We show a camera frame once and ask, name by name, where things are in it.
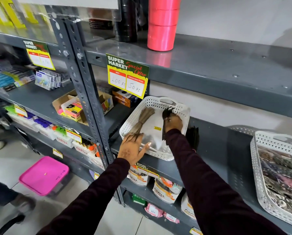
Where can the person's left hand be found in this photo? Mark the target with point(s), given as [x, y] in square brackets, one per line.
[130, 150]

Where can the person's right hand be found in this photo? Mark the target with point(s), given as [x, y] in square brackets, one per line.
[174, 123]

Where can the person's left thumb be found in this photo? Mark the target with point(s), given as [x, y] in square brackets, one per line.
[146, 148]

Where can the person's right fingers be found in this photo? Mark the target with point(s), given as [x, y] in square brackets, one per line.
[170, 119]

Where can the black hair strand bundle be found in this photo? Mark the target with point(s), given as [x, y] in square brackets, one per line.
[193, 137]
[166, 112]

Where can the person's right forearm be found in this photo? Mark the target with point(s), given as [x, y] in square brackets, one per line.
[209, 188]

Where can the person's left forearm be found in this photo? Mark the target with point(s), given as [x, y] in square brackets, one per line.
[92, 198]

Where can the clear plastic packet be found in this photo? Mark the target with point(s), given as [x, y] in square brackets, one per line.
[153, 137]

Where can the small yellow shelf tag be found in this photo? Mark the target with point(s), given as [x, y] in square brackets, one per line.
[73, 135]
[57, 153]
[195, 231]
[20, 110]
[147, 170]

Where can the brown hair strand bundle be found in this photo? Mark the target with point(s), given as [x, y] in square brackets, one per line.
[144, 117]

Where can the white perforated plastic basket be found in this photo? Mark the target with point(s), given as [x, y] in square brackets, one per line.
[256, 183]
[148, 102]

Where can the white orange tub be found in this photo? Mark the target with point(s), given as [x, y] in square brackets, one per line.
[138, 178]
[187, 205]
[165, 190]

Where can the orange black carton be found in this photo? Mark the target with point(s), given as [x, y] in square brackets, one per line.
[125, 96]

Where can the green packet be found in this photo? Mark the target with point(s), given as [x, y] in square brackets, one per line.
[138, 200]

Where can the row of orange cap bottles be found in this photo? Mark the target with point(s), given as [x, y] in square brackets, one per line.
[92, 147]

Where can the green yellow price sign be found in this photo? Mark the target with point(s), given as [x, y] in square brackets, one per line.
[127, 75]
[39, 55]

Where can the pink packet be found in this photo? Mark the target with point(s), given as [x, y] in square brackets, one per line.
[153, 210]
[171, 218]

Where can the white display carton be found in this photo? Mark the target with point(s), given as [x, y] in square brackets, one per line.
[62, 139]
[23, 122]
[47, 132]
[82, 148]

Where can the grey metal shelving unit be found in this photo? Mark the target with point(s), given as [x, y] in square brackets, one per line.
[38, 100]
[209, 63]

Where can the stack of sticky note pads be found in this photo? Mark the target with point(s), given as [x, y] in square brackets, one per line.
[72, 110]

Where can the open cardboard box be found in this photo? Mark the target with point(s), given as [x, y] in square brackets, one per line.
[62, 100]

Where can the pink plastic lid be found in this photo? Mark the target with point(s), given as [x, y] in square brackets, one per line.
[44, 176]

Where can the row of purple cap bottles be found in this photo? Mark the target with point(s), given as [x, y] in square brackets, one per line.
[42, 122]

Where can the stack of black tape rolls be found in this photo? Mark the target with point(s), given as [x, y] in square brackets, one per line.
[126, 20]

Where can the row of card packets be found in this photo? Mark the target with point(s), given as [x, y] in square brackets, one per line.
[48, 79]

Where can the pile of assorted hair clips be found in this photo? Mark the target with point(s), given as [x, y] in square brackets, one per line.
[280, 176]

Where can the clear plastic sheet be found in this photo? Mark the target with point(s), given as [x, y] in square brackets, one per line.
[99, 14]

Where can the stack of blue packets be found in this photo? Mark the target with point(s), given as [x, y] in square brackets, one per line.
[6, 77]

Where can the row of yellow packets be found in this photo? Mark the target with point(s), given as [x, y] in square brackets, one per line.
[11, 12]

